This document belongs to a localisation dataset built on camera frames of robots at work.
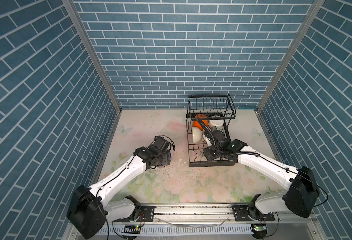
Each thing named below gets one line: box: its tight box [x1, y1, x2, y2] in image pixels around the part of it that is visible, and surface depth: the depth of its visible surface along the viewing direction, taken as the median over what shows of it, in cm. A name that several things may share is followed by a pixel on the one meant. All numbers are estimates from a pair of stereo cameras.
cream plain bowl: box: [192, 127, 203, 144], surface depth 95 cm
